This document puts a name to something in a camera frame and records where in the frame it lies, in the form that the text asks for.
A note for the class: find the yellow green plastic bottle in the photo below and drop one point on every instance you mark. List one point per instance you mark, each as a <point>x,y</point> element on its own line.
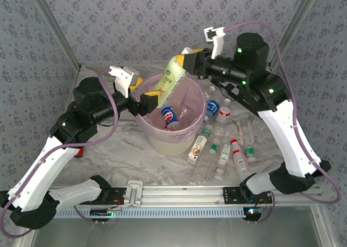
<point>170,78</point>

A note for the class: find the blue label plastic bottle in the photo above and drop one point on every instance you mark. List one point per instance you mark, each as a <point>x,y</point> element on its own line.
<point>213,108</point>

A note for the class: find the colourful label green cap bottle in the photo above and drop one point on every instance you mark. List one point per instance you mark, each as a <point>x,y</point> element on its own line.
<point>197,149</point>

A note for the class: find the clear bottle beige label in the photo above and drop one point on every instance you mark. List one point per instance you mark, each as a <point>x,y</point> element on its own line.
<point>250,133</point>

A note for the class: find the clear bottle green cap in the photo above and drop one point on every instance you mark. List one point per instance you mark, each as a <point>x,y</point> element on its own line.
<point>207,163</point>

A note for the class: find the small green cap bottle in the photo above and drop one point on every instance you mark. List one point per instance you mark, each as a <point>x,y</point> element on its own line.
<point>250,152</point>

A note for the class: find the red cap barcode label bottle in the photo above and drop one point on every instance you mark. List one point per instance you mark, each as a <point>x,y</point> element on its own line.
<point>241,163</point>

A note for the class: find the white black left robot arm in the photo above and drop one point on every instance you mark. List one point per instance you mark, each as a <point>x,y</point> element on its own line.
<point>40,171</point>

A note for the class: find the cream plastic bin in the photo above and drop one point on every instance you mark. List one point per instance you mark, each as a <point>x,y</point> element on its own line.
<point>168,148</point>

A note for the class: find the black white chessboard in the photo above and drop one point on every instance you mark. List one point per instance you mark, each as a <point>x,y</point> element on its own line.
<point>230,91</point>

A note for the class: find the small red object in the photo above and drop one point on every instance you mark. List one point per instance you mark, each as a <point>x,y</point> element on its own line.
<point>79,153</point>

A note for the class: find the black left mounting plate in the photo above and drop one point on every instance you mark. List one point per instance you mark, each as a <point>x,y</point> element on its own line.
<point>118,194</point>

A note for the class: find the black mounting plate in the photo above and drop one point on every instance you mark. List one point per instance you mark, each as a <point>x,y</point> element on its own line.
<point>118,194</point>
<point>230,195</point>

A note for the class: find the left electronics board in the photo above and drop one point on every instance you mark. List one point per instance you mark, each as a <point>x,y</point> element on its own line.
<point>101,212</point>

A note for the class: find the electronics board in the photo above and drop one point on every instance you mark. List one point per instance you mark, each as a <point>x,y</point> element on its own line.
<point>252,213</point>
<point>101,212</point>

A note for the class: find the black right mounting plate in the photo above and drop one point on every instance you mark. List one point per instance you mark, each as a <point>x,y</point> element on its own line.
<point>230,195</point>

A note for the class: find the grey metal panel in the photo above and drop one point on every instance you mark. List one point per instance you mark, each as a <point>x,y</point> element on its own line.
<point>176,233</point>

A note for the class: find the right electronics board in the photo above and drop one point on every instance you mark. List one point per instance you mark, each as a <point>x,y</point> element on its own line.
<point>252,213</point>

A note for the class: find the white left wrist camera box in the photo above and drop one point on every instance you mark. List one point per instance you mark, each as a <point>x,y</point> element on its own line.
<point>120,77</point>

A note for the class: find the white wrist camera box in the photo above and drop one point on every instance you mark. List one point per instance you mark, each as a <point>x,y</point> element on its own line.
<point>217,44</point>
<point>120,77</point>

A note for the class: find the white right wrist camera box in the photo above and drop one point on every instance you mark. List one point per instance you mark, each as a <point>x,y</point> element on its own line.
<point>217,44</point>

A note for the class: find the aluminium frame post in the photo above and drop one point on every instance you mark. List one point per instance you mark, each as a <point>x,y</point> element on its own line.
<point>295,27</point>
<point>55,27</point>

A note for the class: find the white rail clamp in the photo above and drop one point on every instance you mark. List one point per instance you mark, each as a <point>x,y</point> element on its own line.
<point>133,194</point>

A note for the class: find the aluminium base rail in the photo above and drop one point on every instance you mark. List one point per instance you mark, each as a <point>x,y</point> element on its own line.
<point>176,195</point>

